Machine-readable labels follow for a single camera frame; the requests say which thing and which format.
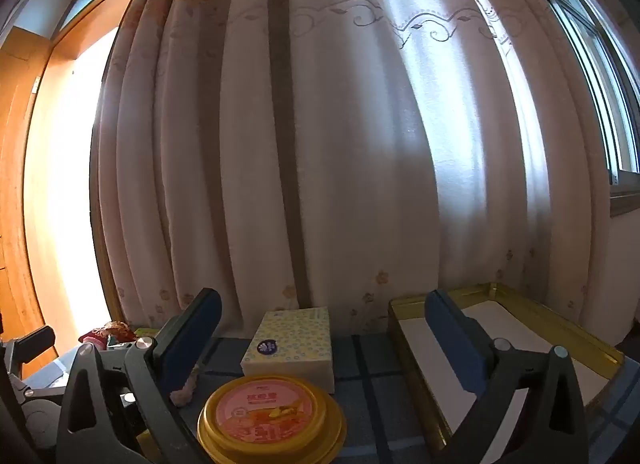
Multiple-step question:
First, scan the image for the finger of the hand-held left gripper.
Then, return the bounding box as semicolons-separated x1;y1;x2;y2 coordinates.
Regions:
2;326;56;379

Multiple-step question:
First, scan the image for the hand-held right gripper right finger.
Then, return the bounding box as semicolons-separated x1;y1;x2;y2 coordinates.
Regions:
424;289;588;464

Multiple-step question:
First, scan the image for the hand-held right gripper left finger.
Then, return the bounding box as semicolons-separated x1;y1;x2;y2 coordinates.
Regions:
56;288;223;464

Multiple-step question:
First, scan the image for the pink fluffy cloth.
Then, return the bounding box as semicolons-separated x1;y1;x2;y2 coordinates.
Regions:
170;364;201;407

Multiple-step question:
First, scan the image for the gold metal tray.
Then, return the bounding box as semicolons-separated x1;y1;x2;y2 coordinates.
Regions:
387;282;625;455

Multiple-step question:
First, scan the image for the red drawstring pouch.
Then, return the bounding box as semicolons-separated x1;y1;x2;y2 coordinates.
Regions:
80;320;136;350

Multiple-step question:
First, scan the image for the yellow dotted tissue box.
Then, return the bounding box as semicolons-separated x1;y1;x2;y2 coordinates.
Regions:
240;306;336;395

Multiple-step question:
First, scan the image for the blue plaid tablecloth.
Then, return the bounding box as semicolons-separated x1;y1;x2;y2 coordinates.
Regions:
20;331;640;464

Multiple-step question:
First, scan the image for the yellow round container pink lid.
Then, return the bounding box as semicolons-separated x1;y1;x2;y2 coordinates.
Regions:
197;375;348;464

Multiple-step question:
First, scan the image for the floral white curtain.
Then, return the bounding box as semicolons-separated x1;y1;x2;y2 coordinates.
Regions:
92;0;626;340

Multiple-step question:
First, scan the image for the wooden door frame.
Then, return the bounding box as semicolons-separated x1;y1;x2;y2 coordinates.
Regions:
0;0;126;375

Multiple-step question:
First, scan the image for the window frame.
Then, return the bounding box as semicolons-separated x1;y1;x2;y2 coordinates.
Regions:
525;0;640;217

